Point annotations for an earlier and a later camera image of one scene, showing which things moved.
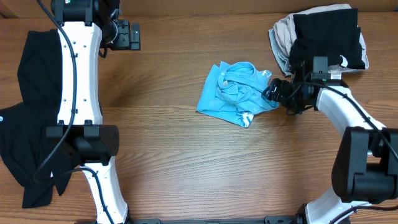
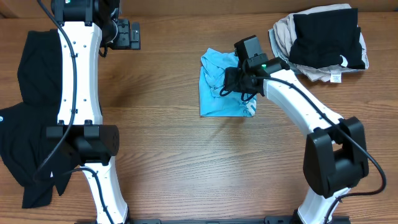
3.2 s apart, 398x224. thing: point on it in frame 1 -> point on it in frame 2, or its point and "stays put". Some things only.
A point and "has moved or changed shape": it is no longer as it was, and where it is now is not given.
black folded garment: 328,33 stays put
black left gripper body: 118,37 stays put
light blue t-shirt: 234,93 has moved or changed shape
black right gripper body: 295,101 -> 236,81
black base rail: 269,219 stays put
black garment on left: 36,160 stays put
